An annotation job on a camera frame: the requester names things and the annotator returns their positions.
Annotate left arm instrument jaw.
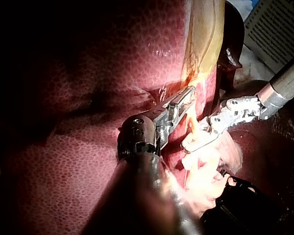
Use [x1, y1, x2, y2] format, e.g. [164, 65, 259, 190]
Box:
[175, 94, 196, 121]
[170, 86, 197, 109]

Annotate printed sheet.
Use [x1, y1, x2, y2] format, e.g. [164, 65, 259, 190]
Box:
[244, 0, 294, 74]

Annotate white cloth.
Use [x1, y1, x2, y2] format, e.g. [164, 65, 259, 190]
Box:
[234, 45, 276, 83]

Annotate dark red liver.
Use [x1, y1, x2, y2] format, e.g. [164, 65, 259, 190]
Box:
[0, 0, 294, 235]

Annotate left arm instrument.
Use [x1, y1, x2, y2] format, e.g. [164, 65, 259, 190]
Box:
[116, 102, 181, 160]

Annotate pale fatty tissue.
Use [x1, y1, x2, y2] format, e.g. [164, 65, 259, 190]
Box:
[180, 115, 244, 216]

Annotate gallbladder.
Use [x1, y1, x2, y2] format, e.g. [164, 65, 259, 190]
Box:
[182, 0, 226, 85]

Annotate right arm instrument jaw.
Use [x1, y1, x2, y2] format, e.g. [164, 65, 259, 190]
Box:
[196, 117, 212, 133]
[182, 131, 225, 154]

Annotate right arm instrument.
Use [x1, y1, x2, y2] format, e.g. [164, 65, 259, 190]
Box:
[207, 94, 263, 136]

